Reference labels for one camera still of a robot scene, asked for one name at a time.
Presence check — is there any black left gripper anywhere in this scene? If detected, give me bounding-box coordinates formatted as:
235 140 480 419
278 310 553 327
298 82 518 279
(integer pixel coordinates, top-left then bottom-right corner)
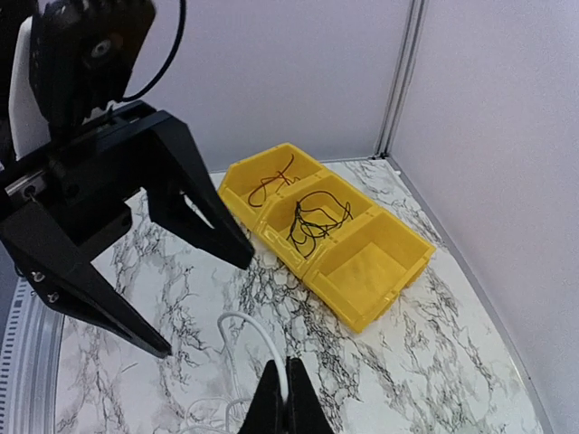
1 101 254 358

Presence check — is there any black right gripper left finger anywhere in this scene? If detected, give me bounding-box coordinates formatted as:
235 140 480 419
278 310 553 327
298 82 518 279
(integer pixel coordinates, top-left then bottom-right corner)
238 360 285 434

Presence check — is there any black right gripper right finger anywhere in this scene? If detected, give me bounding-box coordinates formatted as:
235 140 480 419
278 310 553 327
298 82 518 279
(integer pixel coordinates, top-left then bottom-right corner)
286 358 334 434

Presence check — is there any white thin cable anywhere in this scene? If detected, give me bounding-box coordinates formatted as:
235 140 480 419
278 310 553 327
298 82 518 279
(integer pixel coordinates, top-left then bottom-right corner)
183 311 290 434

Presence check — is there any black thin cable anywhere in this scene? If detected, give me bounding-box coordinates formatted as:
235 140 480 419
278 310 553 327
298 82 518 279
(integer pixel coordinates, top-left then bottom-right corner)
285 190 355 261

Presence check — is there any yellow three-compartment plastic bin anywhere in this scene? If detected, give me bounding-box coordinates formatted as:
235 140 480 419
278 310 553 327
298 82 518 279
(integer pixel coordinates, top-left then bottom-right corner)
219 143 435 333

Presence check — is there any aluminium front frame rail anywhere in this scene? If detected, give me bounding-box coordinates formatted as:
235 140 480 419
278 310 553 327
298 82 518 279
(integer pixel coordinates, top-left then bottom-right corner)
1 278 63 433

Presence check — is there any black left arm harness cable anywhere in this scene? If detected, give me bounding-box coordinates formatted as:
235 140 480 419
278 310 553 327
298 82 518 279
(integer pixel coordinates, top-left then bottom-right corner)
120 0 187 103

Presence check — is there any left aluminium corner post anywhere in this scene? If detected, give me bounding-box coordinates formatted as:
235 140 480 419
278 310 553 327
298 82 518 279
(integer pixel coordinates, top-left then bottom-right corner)
373 0 429 158

